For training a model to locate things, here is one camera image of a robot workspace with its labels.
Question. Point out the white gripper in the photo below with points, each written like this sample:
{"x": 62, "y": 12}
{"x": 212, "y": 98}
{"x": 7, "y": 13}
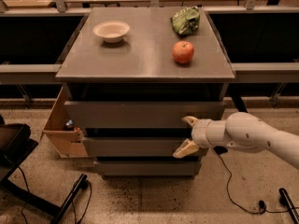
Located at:
{"x": 199, "y": 133}

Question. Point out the grey top drawer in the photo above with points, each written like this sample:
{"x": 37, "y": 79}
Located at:
{"x": 139, "y": 114}

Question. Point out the grey drawer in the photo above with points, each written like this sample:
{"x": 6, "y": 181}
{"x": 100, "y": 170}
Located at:
{"x": 131, "y": 147}
{"x": 147, "y": 168}
{"x": 139, "y": 114}

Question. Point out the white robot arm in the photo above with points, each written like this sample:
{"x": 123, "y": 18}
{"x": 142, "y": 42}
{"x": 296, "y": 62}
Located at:
{"x": 240, "y": 131}

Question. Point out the grey drawer cabinet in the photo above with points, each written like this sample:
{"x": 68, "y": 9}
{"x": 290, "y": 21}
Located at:
{"x": 141, "y": 68}

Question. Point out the grey bottom drawer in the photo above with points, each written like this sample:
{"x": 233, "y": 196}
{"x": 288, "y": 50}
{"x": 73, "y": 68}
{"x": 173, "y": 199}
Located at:
{"x": 147, "y": 168}

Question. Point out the grey middle drawer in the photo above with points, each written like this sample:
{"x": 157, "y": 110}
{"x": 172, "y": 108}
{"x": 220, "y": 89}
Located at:
{"x": 131, "y": 147}

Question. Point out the red apple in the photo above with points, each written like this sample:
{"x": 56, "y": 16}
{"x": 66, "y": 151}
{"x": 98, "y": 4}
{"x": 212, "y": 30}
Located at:
{"x": 183, "y": 52}

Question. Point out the green chip bag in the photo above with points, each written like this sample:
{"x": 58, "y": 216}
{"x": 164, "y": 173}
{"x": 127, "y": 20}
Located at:
{"x": 186, "y": 21}

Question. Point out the black bar right floor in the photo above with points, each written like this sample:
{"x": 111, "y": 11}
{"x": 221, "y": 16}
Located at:
{"x": 286, "y": 201}

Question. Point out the cardboard box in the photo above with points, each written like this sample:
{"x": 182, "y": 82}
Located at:
{"x": 66, "y": 139}

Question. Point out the white paper bowl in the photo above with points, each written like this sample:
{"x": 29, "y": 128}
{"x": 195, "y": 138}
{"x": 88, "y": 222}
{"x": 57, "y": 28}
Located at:
{"x": 111, "y": 31}

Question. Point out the black stand left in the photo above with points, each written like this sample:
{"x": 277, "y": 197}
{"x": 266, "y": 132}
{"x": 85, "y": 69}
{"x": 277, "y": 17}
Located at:
{"x": 15, "y": 146}

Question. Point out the metal railing frame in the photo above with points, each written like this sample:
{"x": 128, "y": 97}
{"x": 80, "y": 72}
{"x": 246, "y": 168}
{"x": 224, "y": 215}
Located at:
{"x": 229, "y": 72}

